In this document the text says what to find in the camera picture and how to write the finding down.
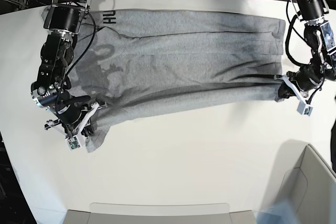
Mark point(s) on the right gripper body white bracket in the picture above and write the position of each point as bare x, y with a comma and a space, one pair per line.
73, 115

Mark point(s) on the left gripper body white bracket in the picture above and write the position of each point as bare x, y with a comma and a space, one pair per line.
290, 80

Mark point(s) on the grey T-shirt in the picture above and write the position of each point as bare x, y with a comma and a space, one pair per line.
151, 62

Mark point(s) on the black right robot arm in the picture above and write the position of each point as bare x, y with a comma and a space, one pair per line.
51, 89

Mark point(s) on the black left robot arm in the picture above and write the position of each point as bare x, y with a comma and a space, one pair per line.
318, 35

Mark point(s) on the black object right edge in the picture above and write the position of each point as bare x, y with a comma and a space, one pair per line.
333, 147

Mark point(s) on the grey bin right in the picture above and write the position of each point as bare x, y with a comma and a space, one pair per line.
307, 193

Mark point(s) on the grey bin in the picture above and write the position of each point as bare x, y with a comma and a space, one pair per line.
117, 213
307, 193

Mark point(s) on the grey bin front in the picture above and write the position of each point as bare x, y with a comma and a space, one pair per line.
117, 213

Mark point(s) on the blue cloth in bin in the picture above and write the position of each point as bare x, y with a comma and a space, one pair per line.
275, 212

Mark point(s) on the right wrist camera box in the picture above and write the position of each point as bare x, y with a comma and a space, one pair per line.
76, 141

